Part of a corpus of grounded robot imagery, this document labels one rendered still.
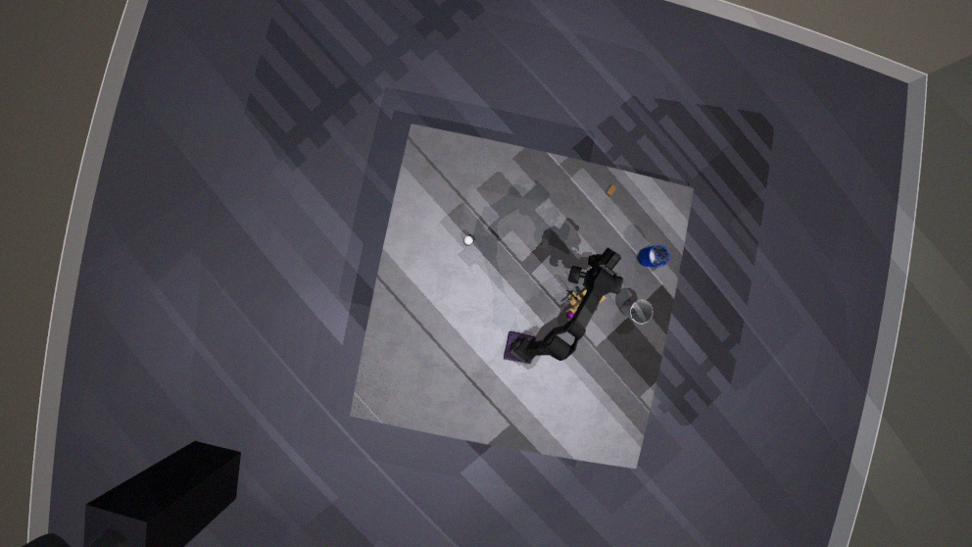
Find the blue open-top cup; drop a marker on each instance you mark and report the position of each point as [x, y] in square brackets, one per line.
[656, 256]

